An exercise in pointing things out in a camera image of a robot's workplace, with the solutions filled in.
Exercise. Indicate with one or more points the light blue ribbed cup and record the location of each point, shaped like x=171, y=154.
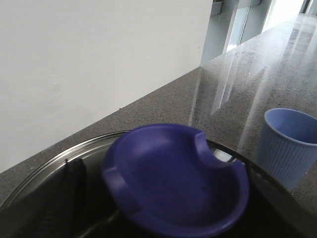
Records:
x=288, y=145

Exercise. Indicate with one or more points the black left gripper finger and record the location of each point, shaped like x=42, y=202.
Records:
x=48, y=212

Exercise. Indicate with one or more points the dark blue pot lid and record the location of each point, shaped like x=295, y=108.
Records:
x=166, y=180

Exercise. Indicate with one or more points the round steel tray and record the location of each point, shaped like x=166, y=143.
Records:
x=271, y=212

